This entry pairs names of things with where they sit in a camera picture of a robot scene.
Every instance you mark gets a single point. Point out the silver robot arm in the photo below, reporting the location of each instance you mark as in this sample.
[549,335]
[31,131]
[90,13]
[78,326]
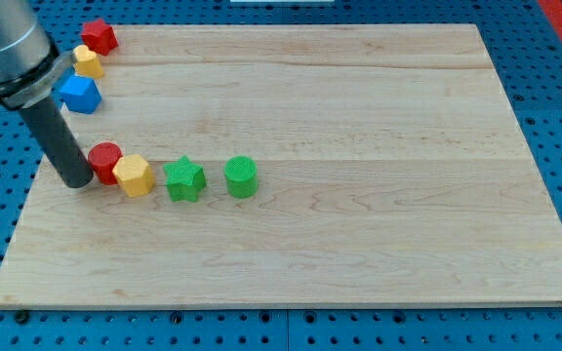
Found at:
[30,61]

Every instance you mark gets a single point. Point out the green star block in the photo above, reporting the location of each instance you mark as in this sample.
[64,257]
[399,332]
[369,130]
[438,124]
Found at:
[184,180]

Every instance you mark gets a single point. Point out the red star block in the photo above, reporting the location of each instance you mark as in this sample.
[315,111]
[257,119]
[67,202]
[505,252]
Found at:
[99,36]

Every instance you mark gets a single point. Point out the green cylinder block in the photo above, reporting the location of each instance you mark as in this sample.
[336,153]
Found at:
[241,176]

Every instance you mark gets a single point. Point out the yellow hexagon block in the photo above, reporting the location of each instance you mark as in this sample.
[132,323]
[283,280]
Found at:
[134,175]

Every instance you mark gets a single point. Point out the red cylinder block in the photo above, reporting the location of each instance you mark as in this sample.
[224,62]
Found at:
[103,158]

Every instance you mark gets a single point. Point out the blue cube block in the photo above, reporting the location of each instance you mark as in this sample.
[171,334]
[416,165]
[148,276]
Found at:
[80,94]

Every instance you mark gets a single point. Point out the yellow heart block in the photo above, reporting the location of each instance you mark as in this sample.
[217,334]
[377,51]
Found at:
[87,63]

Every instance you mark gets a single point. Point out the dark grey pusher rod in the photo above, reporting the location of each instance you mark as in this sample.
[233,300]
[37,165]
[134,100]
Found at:
[58,143]

